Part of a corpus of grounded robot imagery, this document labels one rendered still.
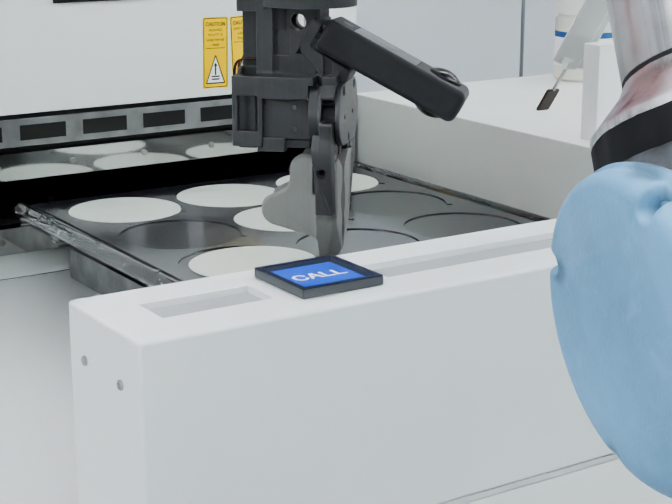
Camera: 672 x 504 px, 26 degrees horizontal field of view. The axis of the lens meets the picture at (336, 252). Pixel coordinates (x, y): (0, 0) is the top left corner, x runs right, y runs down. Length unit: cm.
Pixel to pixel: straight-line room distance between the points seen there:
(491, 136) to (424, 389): 54
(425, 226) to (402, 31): 219
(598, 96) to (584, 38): 5
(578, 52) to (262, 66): 34
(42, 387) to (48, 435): 10
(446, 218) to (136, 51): 35
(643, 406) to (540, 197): 84
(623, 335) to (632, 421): 3
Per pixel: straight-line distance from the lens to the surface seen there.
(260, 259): 114
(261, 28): 108
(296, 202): 109
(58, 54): 139
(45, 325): 127
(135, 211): 132
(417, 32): 345
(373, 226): 125
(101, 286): 134
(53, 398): 110
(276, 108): 107
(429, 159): 145
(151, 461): 79
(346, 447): 85
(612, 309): 50
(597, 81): 129
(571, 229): 51
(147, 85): 143
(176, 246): 119
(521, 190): 135
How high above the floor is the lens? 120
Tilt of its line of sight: 15 degrees down
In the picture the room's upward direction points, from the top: straight up
